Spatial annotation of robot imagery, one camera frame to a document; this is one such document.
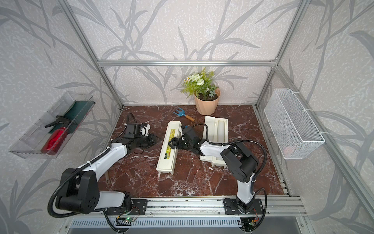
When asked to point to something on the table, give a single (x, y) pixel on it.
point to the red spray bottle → (56, 137)
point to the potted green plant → (206, 94)
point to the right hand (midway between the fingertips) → (173, 142)
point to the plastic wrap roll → (220, 130)
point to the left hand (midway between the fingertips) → (160, 139)
